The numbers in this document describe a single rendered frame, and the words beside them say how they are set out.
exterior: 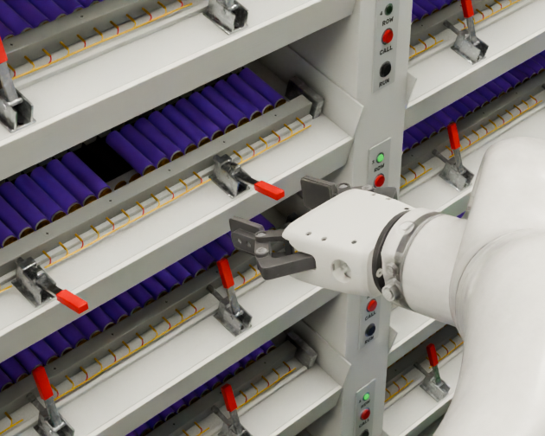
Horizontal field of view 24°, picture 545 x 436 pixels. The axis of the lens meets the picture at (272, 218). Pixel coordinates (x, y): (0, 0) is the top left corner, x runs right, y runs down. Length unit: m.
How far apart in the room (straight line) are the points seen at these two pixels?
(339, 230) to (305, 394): 0.69
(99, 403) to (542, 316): 0.90
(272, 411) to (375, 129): 0.42
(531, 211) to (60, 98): 0.50
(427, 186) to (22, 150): 0.76
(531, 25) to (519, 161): 0.90
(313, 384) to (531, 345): 1.17
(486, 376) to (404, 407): 1.41
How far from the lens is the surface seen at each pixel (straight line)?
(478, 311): 0.62
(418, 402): 2.01
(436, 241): 0.99
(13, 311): 1.26
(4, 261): 1.26
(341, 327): 1.68
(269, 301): 1.56
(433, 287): 0.99
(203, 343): 1.50
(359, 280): 1.03
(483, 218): 0.86
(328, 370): 1.75
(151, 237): 1.33
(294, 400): 1.71
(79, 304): 1.21
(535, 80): 1.98
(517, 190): 0.87
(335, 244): 1.04
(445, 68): 1.65
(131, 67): 1.23
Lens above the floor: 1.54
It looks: 35 degrees down
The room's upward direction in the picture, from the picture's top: straight up
